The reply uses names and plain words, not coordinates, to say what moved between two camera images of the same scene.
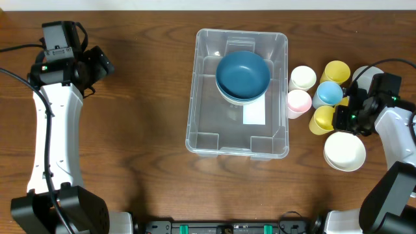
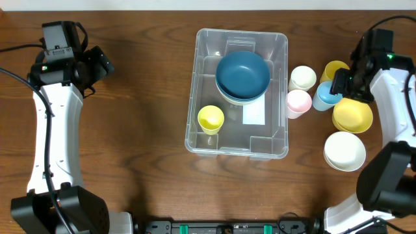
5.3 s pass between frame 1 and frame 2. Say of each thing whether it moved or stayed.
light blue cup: stayed
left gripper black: stayed
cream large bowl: stayed
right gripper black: moved
